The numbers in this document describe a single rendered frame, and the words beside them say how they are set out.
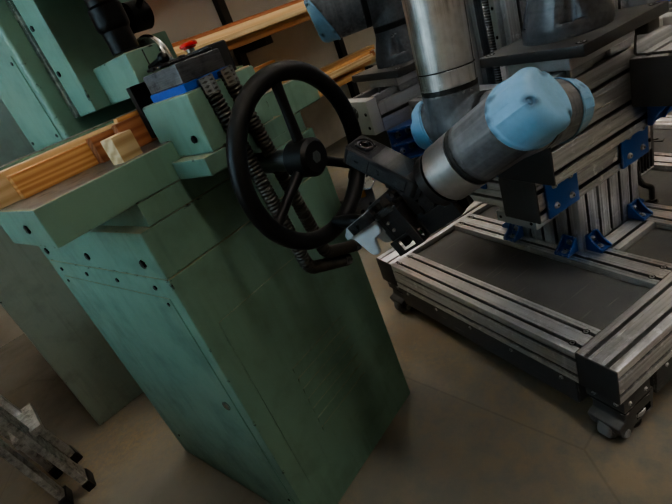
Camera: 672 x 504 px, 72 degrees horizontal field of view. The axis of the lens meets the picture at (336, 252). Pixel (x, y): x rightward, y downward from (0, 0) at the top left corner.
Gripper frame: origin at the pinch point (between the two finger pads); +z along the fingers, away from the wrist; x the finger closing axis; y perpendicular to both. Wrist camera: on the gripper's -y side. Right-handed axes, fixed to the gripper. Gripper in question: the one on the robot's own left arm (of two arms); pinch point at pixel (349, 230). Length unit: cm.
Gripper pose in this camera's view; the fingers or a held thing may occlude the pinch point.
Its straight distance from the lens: 72.5
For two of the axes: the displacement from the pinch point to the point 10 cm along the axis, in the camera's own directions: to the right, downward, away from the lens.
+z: -4.8, 3.8, 7.9
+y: 6.6, 7.5, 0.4
